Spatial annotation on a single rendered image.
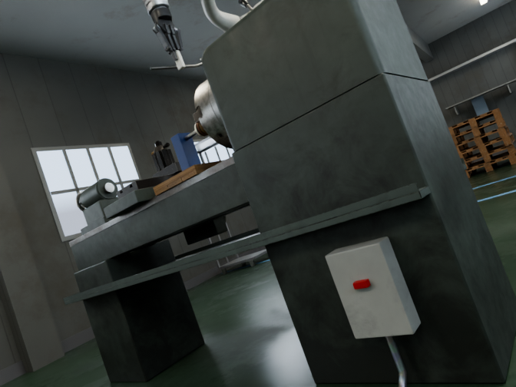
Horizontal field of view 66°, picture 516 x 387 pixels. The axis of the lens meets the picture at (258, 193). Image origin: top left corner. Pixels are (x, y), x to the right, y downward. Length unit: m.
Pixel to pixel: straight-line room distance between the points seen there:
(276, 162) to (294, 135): 0.11
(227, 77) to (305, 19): 0.34
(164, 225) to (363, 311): 1.02
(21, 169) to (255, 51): 3.88
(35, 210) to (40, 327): 1.23
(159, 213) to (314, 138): 0.91
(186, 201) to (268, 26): 0.80
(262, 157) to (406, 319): 0.66
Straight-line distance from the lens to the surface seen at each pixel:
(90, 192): 2.53
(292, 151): 1.27
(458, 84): 11.78
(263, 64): 1.34
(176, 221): 1.79
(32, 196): 4.87
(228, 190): 1.53
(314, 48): 1.24
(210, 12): 1.90
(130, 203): 1.92
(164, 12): 1.68
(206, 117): 1.59
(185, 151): 1.87
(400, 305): 1.16
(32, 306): 4.42
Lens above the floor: 0.62
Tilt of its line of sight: 3 degrees up
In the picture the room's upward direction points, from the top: 20 degrees counter-clockwise
